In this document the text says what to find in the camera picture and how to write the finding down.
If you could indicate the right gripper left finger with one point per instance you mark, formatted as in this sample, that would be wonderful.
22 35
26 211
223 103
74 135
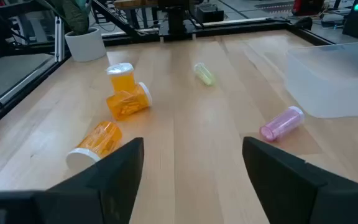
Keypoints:
104 186

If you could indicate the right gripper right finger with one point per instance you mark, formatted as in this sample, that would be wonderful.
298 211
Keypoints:
291 186

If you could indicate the orange pill bottle white cap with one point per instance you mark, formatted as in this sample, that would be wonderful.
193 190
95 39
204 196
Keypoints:
122 81
126 104
101 140

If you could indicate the small pink pill vial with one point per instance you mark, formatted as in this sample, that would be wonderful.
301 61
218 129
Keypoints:
281 124

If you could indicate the small yellow-green pill vial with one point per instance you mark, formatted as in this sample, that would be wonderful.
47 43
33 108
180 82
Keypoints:
204 74

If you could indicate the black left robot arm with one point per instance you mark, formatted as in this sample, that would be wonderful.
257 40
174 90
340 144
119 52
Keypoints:
176 18

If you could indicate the clear plastic bin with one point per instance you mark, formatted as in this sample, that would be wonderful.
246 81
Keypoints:
331 90

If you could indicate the teal pinwheel toy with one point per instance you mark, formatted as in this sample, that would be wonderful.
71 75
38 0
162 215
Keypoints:
85 45

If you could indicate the black rounded object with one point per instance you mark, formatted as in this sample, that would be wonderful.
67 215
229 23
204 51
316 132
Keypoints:
303 23

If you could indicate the red machine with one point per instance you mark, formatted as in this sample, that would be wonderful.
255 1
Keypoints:
306 7

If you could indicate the black equipment stand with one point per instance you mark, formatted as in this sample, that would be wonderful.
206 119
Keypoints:
2 34

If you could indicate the black equipment box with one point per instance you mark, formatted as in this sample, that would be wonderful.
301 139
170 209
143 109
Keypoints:
210 13

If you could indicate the silver aluminium post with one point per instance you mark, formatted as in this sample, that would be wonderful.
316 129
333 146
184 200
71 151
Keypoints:
59 39

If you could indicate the black aluminium table frame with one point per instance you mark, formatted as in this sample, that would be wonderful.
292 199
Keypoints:
247 27

